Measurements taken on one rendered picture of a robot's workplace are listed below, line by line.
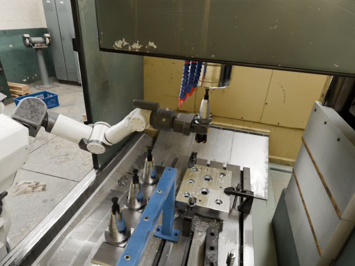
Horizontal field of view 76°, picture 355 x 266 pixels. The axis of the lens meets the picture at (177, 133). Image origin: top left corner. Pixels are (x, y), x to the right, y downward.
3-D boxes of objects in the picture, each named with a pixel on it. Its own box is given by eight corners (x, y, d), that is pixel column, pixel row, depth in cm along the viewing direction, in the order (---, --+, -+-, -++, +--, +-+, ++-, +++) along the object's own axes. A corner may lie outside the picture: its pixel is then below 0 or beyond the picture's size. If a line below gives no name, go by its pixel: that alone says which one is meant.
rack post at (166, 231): (153, 236, 92) (153, 178, 78) (157, 226, 97) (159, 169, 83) (177, 243, 90) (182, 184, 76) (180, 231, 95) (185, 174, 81)
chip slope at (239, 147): (133, 189, 156) (132, 157, 144) (163, 142, 214) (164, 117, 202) (269, 220, 139) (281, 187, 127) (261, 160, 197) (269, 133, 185)
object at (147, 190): (129, 195, 69) (129, 192, 69) (136, 183, 74) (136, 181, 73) (151, 199, 68) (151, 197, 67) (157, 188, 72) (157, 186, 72)
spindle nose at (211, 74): (233, 91, 70) (240, 49, 65) (181, 85, 72) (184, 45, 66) (230, 78, 84) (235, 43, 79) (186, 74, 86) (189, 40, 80)
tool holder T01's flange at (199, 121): (211, 126, 82) (212, 120, 81) (194, 124, 83) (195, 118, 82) (211, 120, 88) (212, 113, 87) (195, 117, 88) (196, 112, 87)
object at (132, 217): (111, 222, 60) (110, 220, 59) (120, 208, 64) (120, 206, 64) (136, 229, 58) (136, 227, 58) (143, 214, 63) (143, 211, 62)
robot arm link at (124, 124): (151, 123, 87) (128, 136, 94) (158, 111, 94) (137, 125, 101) (140, 110, 85) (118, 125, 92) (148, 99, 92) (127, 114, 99)
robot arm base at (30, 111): (27, 145, 95) (2, 127, 92) (50, 125, 103) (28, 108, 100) (31, 132, 84) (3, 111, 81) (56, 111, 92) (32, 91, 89)
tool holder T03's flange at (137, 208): (143, 216, 63) (143, 209, 62) (122, 212, 64) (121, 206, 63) (148, 199, 69) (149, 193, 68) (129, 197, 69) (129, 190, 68)
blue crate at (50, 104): (28, 115, 391) (25, 103, 381) (15, 110, 409) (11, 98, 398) (61, 105, 439) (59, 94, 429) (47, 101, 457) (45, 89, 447)
